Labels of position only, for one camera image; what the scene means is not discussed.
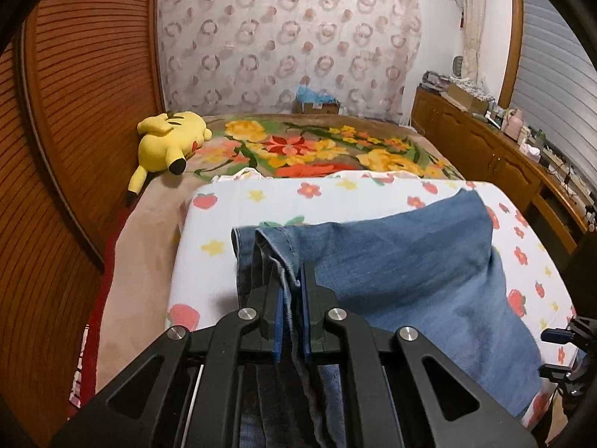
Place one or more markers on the grey window blind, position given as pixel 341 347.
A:
pixel 555 86

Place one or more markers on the yellow Pikachu plush toy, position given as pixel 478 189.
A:
pixel 167 141

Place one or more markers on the brown floral blanket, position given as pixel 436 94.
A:
pixel 134 307

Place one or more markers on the pink bottle on sideboard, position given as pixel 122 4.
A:
pixel 512 123

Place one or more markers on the long wooden sideboard cabinet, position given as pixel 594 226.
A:
pixel 481 152

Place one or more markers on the cream lace tied curtain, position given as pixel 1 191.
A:
pixel 473 13

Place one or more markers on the cardboard box on sideboard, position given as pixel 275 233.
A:
pixel 466 101

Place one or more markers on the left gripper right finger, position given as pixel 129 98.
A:
pixel 397 388

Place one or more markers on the pink circle patterned curtain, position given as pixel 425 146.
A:
pixel 228 56

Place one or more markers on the blue item at bed end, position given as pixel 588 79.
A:
pixel 309 101

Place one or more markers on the white floral strawberry towel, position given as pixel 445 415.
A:
pixel 280 223

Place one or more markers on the blue denim pants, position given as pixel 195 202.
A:
pixel 295 402

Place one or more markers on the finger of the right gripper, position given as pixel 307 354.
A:
pixel 580 331
pixel 572 383

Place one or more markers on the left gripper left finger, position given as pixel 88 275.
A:
pixel 184 390

